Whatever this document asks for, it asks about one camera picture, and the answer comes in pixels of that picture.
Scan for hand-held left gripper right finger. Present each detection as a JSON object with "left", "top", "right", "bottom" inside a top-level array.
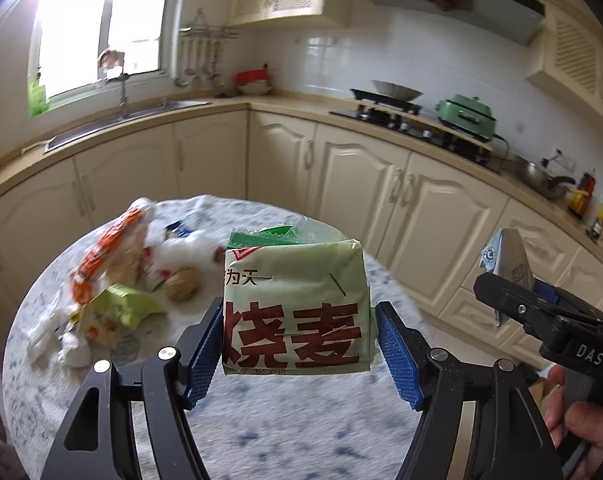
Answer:
[{"left": 375, "top": 301, "right": 565, "bottom": 480}]

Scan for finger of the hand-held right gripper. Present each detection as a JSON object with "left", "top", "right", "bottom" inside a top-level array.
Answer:
[
  {"left": 533, "top": 281, "right": 603, "bottom": 314},
  {"left": 474, "top": 272, "right": 565, "bottom": 335}
]

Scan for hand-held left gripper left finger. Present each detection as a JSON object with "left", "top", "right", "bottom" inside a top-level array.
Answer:
[{"left": 40, "top": 297, "right": 227, "bottom": 480}]

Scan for silver foil wrapper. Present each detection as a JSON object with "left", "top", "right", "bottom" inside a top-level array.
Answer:
[{"left": 479, "top": 229, "right": 535, "bottom": 328}]

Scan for green snack packet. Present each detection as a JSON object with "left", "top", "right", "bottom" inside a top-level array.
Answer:
[{"left": 74, "top": 284, "right": 166, "bottom": 351}]

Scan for green printed food box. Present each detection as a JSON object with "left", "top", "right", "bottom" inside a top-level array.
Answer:
[{"left": 222, "top": 240, "right": 372, "bottom": 377}]

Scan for white plastic bag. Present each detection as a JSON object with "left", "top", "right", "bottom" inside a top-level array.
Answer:
[{"left": 146, "top": 210, "right": 227, "bottom": 281}]

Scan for orange white snack bag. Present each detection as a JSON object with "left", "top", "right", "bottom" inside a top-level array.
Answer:
[{"left": 70, "top": 199, "right": 154, "bottom": 306}]

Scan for person's right hand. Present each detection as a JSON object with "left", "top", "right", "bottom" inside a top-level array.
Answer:
[{"left": 545, "top": 364, "right": 603, "bottom": 462}]

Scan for seasoning bottle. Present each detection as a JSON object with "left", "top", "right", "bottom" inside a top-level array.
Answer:
[{"left": 589, "top": 194, "right": 603, "bottom": 248}]

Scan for small white red packet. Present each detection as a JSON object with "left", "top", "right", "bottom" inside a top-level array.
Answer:
[{"left": 140, "top": 247, "right": 174, "bottom": 292}]

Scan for red yellow bottle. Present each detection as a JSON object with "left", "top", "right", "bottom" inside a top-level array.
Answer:
[{"left": 569, "top": 172, "right": 596, "bottom": 218}]

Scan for blue white wrapper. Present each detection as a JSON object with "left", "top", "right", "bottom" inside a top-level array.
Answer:
[{"left": 162, "top": 221, "right": 194, "bottom": 241}]

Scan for green clear plastic wrapper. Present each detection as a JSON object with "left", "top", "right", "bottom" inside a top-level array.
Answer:
[{"left": 228, "top": 217, "right": 332, "bottom": 248}]

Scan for cream kitchen base cabinets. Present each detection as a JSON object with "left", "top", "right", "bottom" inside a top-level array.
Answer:
[{"left": 0, "top": 92, "right": 603, "bottom": 368}]

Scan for green electric cooker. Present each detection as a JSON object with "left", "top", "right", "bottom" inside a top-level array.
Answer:
[{"left": 435, "top": 95, "right": 499, "bottom": 142}]

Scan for black gas stove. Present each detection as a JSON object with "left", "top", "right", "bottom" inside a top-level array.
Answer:
[{"left": 330, "top": 100, "right": 502, "bottom": 173}]

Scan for steel wok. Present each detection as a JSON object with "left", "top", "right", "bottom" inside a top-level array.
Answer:
[{"left": 350, "top": 80, "right": 425, "bottom": 110}]

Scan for steel sink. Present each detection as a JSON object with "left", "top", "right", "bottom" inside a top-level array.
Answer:
[{"left": 44, "top": 100, "right": 212, "bottom": 153}]

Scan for steel faucet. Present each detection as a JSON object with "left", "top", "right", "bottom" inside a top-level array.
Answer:
[{"left": 112, "top": 72, "right": 132, "bottom": 120}]

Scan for green packet on windowsill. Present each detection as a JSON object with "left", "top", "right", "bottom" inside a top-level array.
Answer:
[{"left": 28, "top": 80, "right": 49, "bottom": 116}]

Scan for kitchen window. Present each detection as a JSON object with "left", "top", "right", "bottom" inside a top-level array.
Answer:
[{"left": 28, "top": 0, "right": 174, "bottom": 106}]

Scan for steel pot with handle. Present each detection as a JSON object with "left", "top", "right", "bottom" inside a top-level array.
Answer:
[{"left": 511, "top": 157, "right": 577, "bottom": 201}]

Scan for wall rack of steel ladles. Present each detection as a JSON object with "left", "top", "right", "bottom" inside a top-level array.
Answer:
[{"left": 176, "top": 9, "right": 242, "bottom": 88}]

